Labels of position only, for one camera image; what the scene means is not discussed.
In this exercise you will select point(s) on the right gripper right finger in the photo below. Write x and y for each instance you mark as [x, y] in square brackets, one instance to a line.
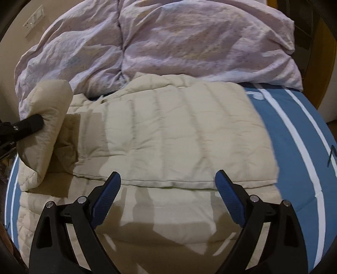
[284, 250]

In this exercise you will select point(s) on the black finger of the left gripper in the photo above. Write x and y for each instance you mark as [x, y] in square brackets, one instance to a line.
[12, 133]

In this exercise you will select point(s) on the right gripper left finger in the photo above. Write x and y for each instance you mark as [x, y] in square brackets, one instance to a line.
[51, 249]

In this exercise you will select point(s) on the beige puffer jacket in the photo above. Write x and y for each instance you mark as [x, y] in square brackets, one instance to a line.
[166, 136]

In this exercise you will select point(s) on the blue white striped bed sheet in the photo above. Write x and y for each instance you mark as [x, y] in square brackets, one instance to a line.
[297, 147]

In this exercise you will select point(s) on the pink floral duvet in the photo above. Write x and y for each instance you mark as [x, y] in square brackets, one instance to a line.
[99, 46]

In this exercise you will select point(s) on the white wall switch plate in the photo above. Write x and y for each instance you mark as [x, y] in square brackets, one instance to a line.
[33, 20]

